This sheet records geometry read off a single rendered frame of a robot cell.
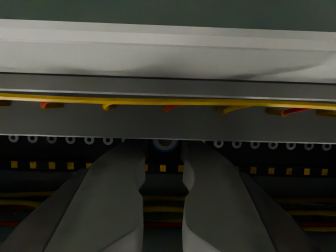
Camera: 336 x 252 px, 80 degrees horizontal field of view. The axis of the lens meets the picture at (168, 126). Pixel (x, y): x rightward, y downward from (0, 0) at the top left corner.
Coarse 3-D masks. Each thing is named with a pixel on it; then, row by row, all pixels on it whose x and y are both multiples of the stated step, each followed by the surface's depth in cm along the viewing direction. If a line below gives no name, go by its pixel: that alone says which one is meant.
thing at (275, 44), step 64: (0, 0) 2; (64, 0) 2; (128, 0) 2; (192, 0) 2; (256, 0) 2; (320, 0) 2; (0, 64) 5; (64, 64) 5; (128, 64) 5; (192, 64) 4; (256, 64) 4; (320, 64) 4
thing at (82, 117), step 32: (0, 96) 6; (32, 96) 6; (64, 96) 6; (96, 96) 8; (128, 96) 8; (160, 96) 8; (0, 128) 8; (32, 128) 8; (64, 128) 8; (96, 128) 8; (128, 128) 8; (160, 128) 8; (192, 128) 8; (224, 128) 8; (256, 128) 8; (288, 128) 8; (320, 128) 8
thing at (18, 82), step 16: (0, 80) 7; (16, 80) 7; (32, 80) 7; (48, 80) 7; (64, 80) 7; (80, 80) 7; (96, 80) 7; (112, 80) 7; (128, 80) 7; (144, 80) 7; (160, 80) 7; (176, 80) 7; (192, 80) 7; (208, 80) 7; (224, 80) 7; (240, 80) 7; (192, 96) 7; (208, 96) 7; (224, 96) 7; (240, 96) 7; (256, 96) 7; (272, 96) 7; (288, 96) 7; (304, 96) 7; (320, 96) 7
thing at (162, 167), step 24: (0, 144) 22; (24, 144) 22; (48, 144) 22; (72, 144) 22; (96, 144) 22; (264, 144) 23; (0, 168) 22; (24, 168) 22; (48, 168) 23; (72, 168) 22; (168, 168) 23; (240, 168) 23; (264, 168) 23; (288, 168) 23; (312, 168) 23
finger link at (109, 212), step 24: (120, 144) 11; (144, 144) 11; (96, 168) 9; (120, 168) 9; (144, 168) 10; (96, 192) 8; (120, 192) 8; (72, 216) 7; (96, 216) 7; (120, 216) 7; (72, 240) 6; (96, 240) 6; (120, 240) 6
